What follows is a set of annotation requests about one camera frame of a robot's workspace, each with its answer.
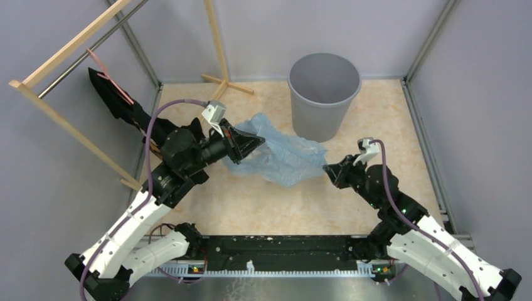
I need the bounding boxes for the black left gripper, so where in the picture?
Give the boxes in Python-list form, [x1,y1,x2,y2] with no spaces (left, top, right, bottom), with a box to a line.
[183,117,265,176]

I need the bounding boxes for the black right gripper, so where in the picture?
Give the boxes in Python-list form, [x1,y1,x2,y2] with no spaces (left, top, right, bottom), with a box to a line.
[322,154,381,209]

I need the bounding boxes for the light blue plastic trash bag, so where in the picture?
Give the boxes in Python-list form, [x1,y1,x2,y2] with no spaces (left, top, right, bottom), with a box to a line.
[222,113,327,187]

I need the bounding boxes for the grey plastic trash bin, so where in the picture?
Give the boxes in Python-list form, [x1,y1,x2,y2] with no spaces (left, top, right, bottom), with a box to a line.
[287,53,362,142]

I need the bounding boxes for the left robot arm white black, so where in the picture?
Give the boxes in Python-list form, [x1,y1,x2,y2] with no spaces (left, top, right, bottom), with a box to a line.
[65,119,265,300]

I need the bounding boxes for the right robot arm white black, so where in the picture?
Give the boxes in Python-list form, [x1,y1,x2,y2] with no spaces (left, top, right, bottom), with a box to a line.
[323,155,522,300]

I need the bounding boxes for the black cloth garment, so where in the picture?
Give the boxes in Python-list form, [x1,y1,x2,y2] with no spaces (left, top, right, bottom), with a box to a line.
[88,68,179,159]

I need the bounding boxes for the pink clothes hanger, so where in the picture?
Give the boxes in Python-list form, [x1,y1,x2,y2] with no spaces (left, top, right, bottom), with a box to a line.
[86,48,134,105]

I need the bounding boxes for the metal rack rod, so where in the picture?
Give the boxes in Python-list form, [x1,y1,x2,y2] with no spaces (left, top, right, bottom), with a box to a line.
[38,0,147,98]

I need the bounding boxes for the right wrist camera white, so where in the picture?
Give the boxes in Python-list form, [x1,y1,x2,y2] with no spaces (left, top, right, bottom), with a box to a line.
[353,137,380,166]

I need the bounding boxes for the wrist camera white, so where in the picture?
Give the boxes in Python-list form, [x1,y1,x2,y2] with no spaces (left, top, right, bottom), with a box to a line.
[353,137,380,166]
[201,100,226,135]

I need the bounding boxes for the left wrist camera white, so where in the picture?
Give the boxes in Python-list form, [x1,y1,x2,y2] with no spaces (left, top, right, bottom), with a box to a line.
[201,100,226,135]

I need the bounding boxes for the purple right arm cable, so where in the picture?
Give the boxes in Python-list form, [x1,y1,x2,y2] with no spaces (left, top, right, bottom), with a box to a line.
[371,139,487,301]

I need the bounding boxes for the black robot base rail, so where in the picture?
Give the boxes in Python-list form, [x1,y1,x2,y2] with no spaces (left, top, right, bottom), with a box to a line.
[174,223,400,279]

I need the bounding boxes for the aluminium corner frame post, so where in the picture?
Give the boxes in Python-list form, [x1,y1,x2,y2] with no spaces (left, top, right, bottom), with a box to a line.
[403,0,460,85]

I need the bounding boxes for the wooden clothes rack frame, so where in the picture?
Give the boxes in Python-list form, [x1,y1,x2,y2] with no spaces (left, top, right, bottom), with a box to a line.
[1,1,254,189]

